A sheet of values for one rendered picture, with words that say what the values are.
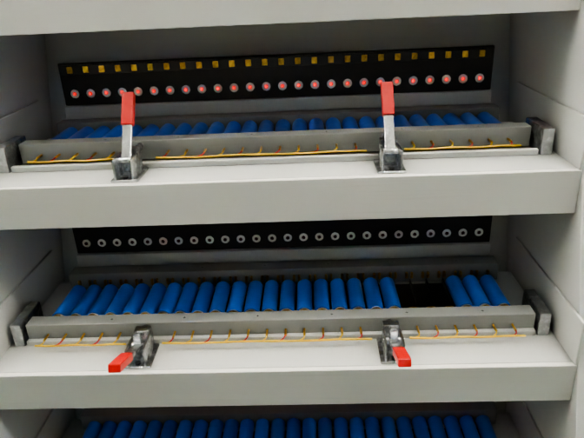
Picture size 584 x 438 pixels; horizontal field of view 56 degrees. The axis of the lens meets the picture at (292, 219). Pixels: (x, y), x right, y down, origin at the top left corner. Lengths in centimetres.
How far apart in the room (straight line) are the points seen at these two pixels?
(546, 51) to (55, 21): 51
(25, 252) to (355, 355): 41
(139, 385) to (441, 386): 31
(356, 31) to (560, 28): 25
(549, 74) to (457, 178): 18
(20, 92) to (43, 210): 19
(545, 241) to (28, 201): 55
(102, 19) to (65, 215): 20
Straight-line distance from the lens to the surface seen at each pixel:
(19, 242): 72
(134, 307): 68
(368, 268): 71
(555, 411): 70
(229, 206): 55
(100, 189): 58
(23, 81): 76
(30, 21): 63
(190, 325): 63
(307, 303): 64
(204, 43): 76
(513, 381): 62
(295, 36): 75
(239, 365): 59
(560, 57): 65
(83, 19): 60
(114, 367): 55
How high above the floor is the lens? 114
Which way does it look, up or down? 6 degrees down
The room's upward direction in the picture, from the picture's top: 2 degrees counter-clockwise
